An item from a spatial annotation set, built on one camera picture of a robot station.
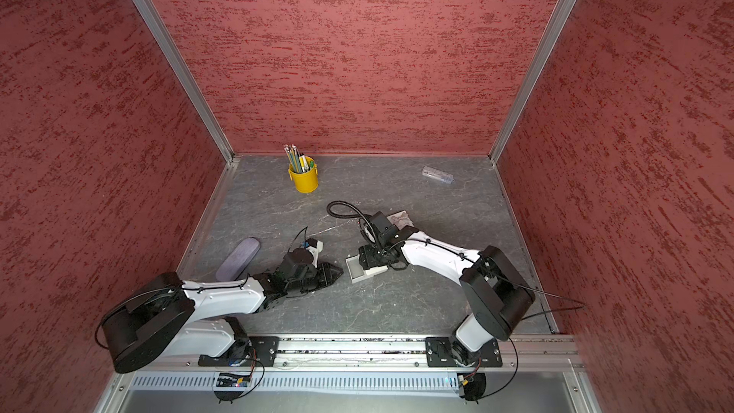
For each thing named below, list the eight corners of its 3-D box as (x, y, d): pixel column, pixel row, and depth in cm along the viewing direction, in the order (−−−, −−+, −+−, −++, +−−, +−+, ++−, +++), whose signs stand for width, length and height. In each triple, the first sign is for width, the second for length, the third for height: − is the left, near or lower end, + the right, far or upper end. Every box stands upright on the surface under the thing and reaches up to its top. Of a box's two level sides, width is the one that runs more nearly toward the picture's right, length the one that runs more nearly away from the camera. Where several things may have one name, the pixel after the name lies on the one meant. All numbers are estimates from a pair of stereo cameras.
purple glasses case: (217, 280, 89) (211, 275, 85) (250, 239, 98) (246, 234, 95) (231, 288, 87) (226, 283, 84) (264, 246, 96) (260, 240, 93)
